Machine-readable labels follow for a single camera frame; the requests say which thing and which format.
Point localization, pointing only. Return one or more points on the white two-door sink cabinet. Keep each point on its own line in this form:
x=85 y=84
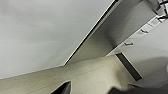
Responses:
x=40 y=30

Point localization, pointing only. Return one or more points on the white drawer unit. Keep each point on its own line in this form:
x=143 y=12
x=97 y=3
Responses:
x=150 y=50

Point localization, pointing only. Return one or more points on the stainless steel dishwasher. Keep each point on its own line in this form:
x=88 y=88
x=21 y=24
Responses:
x=110 y=33

